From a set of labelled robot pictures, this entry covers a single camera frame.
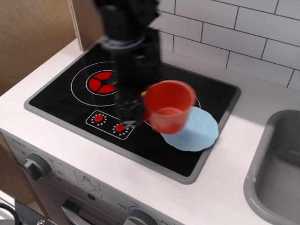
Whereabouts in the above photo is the wooden side panel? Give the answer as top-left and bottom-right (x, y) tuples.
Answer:
(0, 0), (104, 94)

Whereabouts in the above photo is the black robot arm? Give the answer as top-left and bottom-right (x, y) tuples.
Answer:
(94, 0), (162, 128)

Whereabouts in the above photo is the grey oven door handle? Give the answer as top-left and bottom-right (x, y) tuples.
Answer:
(61, 200), (93, 225)

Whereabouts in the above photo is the black toy stovetop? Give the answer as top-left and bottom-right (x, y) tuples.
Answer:
(23, 42), (242, 185)

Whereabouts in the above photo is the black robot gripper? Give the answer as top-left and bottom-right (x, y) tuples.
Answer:
(111, 28), (161, 128)

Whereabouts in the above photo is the orange plastic cup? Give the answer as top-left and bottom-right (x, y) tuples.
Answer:
(142, 80), (196, 134)

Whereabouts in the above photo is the grey oven knob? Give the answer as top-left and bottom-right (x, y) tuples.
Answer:
(124, 210), (157, 225)

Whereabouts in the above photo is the grey toy sink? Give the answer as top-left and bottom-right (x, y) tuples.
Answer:
(243, 110), (300, 225)

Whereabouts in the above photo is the grey timer knob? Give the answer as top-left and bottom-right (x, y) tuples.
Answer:
(23, 154), (51, 181)

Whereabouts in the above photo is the light blue plastic plate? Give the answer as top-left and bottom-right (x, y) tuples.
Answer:
(162, 106), (219, 152)

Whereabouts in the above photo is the black device with screw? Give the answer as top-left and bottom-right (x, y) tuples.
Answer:
(15, 199), (55, 225)

